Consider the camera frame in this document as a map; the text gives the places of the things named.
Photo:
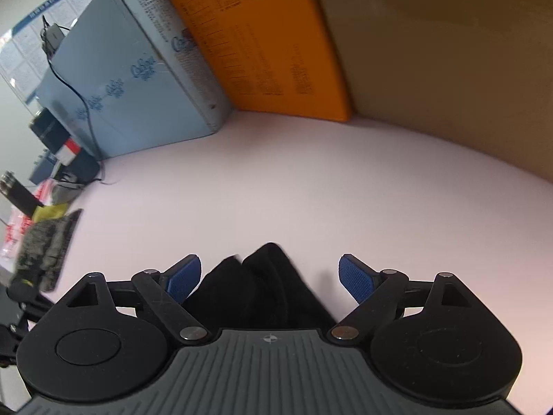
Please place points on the black bar with metal end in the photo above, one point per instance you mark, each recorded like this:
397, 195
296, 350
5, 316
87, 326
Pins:
21, 196

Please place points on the blue-grey printed cardboard box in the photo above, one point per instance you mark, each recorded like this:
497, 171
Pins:
138, 86

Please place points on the large brown cardboard box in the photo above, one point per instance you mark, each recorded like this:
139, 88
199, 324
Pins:
453, 60

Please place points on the red printed plastic bag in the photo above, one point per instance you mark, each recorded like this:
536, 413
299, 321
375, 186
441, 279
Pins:
15, 229

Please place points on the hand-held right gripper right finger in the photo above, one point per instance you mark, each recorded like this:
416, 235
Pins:
352, 277

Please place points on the yellow-green packet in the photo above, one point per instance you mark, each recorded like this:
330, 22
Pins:
49, 212

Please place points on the camouflage cloth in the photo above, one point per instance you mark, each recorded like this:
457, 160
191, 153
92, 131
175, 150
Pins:
47, 246

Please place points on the orange printed cardboard box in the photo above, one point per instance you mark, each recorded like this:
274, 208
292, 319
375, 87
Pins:
259, 30

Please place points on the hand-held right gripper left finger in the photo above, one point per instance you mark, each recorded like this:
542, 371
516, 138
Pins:
186, 277

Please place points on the wall poster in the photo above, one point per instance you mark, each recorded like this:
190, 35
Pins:
30, 43

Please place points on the black power adapter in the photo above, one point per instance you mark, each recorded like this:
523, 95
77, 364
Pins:
54, 34

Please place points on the black tank top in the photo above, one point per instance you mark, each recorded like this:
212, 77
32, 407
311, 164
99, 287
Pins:
263, 289

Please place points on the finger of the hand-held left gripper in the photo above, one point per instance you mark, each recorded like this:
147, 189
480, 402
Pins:
28, 292
11, 346

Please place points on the black box with red label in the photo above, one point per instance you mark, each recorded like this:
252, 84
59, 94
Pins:
49, 132

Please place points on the small blue-grey box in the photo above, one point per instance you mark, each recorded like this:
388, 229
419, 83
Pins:
41, 168

